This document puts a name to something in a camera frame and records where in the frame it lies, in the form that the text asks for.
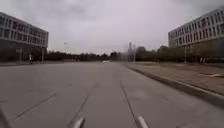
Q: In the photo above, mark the pale pole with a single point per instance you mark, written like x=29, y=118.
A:
x=134, y=55

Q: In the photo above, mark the lamp pole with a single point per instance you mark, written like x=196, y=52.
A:
x=65, y=47

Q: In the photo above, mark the grey concrete road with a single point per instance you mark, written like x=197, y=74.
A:
x=100, y=86

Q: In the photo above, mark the grey kerb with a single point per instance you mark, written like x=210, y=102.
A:
x=186, y=87

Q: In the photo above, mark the robot's own part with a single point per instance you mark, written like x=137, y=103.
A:
x=142, y=122
x=78, y=123

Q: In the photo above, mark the grey building with dark base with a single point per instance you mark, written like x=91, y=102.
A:
x=20, y=33

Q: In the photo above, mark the row of trees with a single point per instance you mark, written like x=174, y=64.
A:
x=150, y=54

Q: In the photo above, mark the pale building with window rows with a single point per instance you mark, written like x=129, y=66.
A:
x=200, y=30

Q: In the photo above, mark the reddish brown pavement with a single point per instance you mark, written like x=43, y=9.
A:
x=186, y=75

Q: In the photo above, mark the person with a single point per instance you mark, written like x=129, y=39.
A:
x=30, y=58

